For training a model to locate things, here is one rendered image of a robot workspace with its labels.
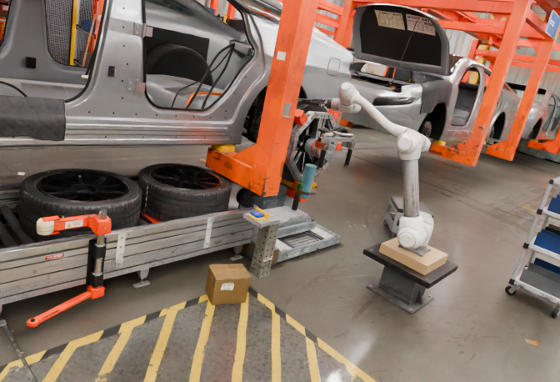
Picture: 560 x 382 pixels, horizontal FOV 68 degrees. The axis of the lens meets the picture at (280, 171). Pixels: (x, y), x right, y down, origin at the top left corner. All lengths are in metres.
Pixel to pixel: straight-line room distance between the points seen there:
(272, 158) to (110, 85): 1.10
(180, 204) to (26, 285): 0.98
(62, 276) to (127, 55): 1.27
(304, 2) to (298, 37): 0.21
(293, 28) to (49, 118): 1.50
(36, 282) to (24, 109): 0.88
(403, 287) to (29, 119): 2.52
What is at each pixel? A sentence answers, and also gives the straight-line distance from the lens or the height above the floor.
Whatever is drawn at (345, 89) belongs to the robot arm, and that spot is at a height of 1.34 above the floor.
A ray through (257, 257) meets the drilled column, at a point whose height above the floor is 0.13.
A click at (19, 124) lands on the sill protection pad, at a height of 0.87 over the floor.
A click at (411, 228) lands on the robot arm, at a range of 2.80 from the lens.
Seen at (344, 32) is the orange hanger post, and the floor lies 2.07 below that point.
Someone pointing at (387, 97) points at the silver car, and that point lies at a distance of 5.69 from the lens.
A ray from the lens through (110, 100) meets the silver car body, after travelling 2.68.
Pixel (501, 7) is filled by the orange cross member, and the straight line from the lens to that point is 6.68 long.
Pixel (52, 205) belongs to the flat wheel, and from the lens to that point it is 2.48.
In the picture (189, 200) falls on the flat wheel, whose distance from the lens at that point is 2.80.
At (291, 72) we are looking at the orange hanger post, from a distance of 2.74.
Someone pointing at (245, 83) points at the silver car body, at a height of 1.22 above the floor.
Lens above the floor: 1.47
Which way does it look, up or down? 15 degrees down
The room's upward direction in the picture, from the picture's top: 12 degrees clockwise
